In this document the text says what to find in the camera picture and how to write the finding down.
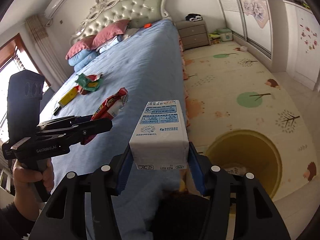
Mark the black white clothes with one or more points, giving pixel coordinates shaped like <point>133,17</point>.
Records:
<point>192,17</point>

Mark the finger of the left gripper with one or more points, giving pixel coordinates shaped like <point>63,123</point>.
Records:
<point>63,122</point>
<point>85,132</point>

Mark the person's left hand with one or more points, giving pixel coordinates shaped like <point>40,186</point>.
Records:
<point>23,177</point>

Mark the red white plastic wrapper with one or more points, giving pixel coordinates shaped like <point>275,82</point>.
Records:
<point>94,77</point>

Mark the green white storage box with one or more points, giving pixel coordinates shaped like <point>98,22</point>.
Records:
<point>225,34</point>

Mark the grey bedside table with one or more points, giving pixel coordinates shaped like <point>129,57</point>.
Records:
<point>193,34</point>

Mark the blue bed sheet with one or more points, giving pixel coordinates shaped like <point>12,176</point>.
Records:
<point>149,65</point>

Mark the small white cup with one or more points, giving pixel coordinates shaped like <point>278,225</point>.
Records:
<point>243,48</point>

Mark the yellow carton box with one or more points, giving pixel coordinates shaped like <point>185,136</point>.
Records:
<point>68,97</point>

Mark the patterned blue white pillow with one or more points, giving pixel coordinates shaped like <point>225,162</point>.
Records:
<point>117,39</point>

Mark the light blue folded quilt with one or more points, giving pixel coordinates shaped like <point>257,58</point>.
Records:
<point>82,59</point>

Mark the left pink pillow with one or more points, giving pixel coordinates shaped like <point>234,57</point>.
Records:
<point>82,44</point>

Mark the pink pillow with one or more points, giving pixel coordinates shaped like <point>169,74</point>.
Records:
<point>109,32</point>
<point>82,44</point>

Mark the white sliding wardrobe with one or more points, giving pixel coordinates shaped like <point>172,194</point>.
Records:
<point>251,21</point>

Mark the small black object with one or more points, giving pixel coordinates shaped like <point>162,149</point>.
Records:
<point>57,110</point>

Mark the red white snack wrapper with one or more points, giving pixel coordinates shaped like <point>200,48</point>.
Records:
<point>112,105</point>

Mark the white blue carton box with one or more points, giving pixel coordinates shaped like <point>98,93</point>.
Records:
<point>160,141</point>

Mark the green snack bag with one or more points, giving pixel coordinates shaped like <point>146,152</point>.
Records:
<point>85,83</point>

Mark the beige striped curtain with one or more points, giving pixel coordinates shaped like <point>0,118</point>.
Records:
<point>45,49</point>

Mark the right pink pillow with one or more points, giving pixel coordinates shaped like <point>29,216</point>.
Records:
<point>109,32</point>

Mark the cartoon tree play mat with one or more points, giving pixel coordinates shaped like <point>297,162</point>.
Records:
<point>229,90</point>

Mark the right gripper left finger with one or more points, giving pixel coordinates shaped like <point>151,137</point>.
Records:
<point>123,169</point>

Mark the yellow trash bin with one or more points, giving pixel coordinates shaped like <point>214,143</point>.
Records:
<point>248,151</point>

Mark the white air conditioner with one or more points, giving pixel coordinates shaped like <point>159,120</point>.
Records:
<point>52,8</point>

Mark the tufted green headboard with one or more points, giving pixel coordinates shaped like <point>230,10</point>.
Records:
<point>106,12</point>

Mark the left forearm black sleeve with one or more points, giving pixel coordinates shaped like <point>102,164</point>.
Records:
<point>19,217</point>

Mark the small orange object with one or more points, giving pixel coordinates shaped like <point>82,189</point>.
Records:
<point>148,25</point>

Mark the window with wooden frame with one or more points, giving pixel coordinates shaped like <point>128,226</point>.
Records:
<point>20,79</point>

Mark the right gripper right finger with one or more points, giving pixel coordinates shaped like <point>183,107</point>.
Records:
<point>198,167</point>

